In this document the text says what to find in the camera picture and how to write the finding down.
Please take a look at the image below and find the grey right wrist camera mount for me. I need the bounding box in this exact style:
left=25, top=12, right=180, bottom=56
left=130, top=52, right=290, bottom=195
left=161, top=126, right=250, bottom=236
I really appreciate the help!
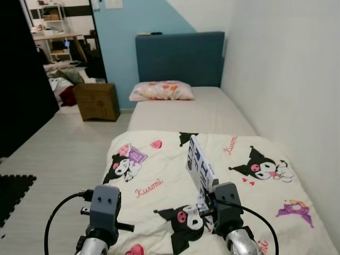
left=214, top=182, right=244, bottom=230

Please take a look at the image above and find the pink pillow with orange patches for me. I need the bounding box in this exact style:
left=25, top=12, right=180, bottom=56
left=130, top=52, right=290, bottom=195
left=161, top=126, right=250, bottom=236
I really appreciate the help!
left=129, top=81, right=195, bottom=102

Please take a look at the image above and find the white wire shelf rack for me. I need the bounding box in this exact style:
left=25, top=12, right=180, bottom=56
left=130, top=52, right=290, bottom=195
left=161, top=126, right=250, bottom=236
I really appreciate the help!
left=37, top=4, right=73, bottom=62

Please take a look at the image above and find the black foam floor mat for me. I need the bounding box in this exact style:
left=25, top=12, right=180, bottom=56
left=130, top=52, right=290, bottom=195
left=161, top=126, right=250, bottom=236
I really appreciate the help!
left=0, top=174, right=37, bottom=227

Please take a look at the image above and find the black wardrobe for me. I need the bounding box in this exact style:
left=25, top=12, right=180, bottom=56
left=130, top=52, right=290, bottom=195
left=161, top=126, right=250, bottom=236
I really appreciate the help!
left=0, top=0, right=60, bottom=158

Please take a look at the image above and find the pile of clothes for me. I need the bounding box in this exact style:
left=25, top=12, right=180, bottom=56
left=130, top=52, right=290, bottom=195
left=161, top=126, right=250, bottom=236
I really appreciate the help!
left=45, top=61, right=97, bottom=108

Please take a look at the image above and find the white book with blue letters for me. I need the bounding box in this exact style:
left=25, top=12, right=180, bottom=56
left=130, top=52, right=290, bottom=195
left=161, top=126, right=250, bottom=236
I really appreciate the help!
left=186, top=134, right=219, bottom=213

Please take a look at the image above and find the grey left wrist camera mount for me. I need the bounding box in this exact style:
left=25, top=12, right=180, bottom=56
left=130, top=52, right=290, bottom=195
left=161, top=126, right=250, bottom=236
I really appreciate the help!
left=89, top=185, right=122, bottom=235

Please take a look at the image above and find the teal upholstered headboard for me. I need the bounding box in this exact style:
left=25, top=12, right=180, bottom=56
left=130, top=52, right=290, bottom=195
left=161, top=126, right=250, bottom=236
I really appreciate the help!
left=135, top=31, right=225, bottom=89

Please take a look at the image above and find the wooden desk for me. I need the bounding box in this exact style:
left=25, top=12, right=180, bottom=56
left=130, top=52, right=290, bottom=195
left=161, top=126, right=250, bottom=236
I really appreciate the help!
left=32, top=33, right=89, bottom=64

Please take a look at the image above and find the bed with cream sheet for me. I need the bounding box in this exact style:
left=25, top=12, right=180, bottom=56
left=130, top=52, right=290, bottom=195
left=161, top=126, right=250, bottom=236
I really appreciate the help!
left=104, top=87, right=340, bottom=255

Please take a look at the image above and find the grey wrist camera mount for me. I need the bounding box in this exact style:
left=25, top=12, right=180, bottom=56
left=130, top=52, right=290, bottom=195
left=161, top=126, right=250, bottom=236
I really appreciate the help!
left=214, top=182, right=244, bottom=230
left=89, top=185, right=122, bottom=235

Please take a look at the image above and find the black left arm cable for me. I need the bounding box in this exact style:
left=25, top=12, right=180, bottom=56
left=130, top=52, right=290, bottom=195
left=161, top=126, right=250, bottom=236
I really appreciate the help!
left=44, top=191, right=94, bottom=255

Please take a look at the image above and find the cream cartoon print quilt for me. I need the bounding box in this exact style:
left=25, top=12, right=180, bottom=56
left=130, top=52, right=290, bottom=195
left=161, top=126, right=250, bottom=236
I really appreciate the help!
left=102, top=131, right=333, bottom=255

